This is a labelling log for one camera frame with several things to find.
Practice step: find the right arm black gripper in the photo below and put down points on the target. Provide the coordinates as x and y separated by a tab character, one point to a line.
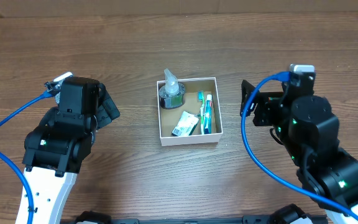
249	101

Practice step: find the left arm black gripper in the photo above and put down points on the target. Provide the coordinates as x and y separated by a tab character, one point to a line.
108	109

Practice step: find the green red toothpaste tube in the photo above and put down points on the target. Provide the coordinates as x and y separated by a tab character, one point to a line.
208	114

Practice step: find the green white toothbrush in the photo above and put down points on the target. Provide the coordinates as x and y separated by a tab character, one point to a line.
202	100

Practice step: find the clear soap pump bottle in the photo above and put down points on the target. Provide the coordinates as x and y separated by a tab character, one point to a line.
171	94

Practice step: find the green white floss packet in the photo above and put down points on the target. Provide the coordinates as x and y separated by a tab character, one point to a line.
187	124

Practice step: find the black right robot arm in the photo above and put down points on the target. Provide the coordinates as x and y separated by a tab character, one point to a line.
308	129

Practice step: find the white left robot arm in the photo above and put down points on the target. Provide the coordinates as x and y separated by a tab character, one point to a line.
56	148

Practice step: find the white cardboard box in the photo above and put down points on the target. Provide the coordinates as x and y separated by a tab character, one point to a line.
169	118

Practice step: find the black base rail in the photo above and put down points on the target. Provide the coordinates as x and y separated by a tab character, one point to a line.
288	214

